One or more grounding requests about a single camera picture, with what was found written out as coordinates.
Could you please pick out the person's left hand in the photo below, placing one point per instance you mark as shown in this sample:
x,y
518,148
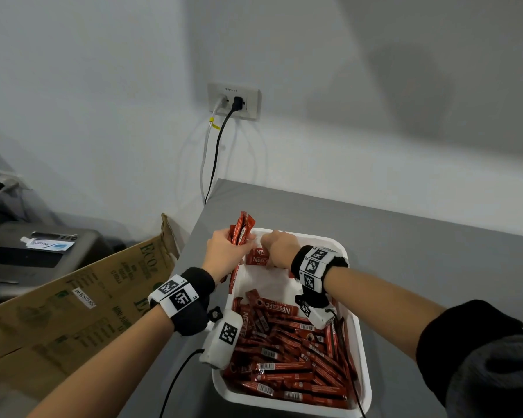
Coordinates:
x,y
220,256

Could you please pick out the person's right hand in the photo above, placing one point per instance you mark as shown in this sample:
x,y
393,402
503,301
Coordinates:
x,y
283,250

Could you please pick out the bunch of Nescafe sachets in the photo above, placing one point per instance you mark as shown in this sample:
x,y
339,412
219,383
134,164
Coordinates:
x,y
242,228

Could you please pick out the white plastic tray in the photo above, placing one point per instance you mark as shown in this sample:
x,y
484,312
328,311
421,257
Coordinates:
x,y
270,285

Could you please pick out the pile of red coffee sachets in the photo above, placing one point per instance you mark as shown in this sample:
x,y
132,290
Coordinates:
x,y
287,356

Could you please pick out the person's left forearm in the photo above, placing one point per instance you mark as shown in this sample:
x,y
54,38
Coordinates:
x,y
109,374

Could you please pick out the person's right forearm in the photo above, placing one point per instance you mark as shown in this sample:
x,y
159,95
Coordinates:
x,y
383,309

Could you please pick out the black right wristband with markers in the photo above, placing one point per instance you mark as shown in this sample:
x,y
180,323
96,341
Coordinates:
x,y
316,265

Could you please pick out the black wristband with markers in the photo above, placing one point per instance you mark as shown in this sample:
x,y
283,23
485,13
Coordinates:
x,y
196,322
316,265

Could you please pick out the black left wristband with markers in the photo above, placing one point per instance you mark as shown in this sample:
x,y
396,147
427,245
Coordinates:
x,y
196,322

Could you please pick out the black power plug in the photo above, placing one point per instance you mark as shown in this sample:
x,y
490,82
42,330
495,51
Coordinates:
x,y
237,103

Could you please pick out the brown cardboard box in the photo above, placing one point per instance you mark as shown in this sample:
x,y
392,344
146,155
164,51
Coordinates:
x,y
69,326

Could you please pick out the flat black device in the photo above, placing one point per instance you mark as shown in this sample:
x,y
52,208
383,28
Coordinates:
x,y
54,235

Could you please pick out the white and blue packet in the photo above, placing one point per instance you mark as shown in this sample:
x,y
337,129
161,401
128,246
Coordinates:
x,y
48,245

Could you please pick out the black shirt sleeve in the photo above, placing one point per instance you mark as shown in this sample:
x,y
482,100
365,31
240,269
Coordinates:
x,y
453,339

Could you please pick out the dark grey printer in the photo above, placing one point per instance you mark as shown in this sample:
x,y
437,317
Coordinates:
x,y
26,274

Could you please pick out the grey knit garment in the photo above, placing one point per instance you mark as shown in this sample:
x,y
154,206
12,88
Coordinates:
x,y
497,387

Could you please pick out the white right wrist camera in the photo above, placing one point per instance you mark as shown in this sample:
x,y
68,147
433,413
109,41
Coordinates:
x,y
320,317

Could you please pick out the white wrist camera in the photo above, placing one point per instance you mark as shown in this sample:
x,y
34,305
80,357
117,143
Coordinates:
x,y
220,348
320,317

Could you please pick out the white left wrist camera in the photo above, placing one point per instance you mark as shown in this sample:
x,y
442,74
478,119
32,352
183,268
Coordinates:
x,y
220,348

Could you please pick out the grey wall socket plate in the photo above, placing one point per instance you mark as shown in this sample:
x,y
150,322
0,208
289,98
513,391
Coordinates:
x,y
248,102

